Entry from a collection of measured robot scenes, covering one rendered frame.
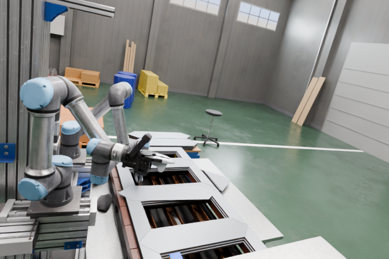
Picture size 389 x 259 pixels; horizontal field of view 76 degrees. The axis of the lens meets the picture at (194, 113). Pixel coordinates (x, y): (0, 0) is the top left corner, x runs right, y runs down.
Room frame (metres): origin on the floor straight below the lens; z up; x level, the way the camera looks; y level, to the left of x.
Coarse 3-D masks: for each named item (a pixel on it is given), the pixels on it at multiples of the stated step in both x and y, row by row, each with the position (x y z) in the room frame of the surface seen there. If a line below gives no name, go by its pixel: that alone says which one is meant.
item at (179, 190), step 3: (174, 186) 1.75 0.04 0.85; (177, 186) 1.75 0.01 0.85; (180, 186) 1.76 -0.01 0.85; (174, 189) 1.71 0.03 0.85; (177, 189) 1.71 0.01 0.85; (180, 189) 1.72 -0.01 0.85; (183, 189) 1.73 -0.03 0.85; (177, 192) 1.68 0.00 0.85; (180, 192) 1.68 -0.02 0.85; (183, 192) 1.69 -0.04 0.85; (177, 195) 1.63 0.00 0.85; (180, 195) 1.64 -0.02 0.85; (183, 195) 1.65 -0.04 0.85; (186, 195) 1.65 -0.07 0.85; (180, 198) 1.60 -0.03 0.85; (183, 198) 1.61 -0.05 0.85; (186, 198) 1.62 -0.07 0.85
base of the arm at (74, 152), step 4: (60, 144) 1.52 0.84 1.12; (76, 144) 1.54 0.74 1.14; (60, 148) 1.51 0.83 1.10; (64, 148) 1.50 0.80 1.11; (68, 148) 1.51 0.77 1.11; (72, 148) 1.52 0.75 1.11; (76, 148) 1.55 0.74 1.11; (60, 152) 1.51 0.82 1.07; (64, 152) 1.49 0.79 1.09; (68, 152) 1.50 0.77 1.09; (72, 152) 1.51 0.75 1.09; (76, 152) 1.54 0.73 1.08; (80, 152) 1.58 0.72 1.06; (68, 156) 1.49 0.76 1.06; (72, 156) 1.51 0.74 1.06; (76, 156) 1.53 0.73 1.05
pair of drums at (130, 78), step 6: (120, 72) 7.08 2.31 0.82; (126, 72) 7.31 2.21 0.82; (114, 78) 6.44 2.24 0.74; (120, 78) 6.32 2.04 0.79; (126, 78) 6.36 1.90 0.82; (132, 78) 6.51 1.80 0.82; (132, 84) 6.50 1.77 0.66; (132, 90) 6.54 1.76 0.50; (132, 96) 6.60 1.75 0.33; (126, 102) 6.40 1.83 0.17; (126, 108) 6.43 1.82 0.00
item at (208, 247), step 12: (180, 156) 2.33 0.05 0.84; (156, 168) 1.98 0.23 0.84; (168, 168) 2.04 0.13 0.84; (180, 168) 2.08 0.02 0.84; (120, 180) 1.68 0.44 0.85; (144, 204) 1.48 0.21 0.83; (156, 204) 1.52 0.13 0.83; (216, 204) 1.64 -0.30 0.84; (228, 216) 1.51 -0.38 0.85; (228, 240) 1.29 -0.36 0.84; (240, 240) 1.32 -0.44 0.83; (168, 252) 1.11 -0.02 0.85; (180, 252) 1.13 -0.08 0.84; (192, 252) 1.16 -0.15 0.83
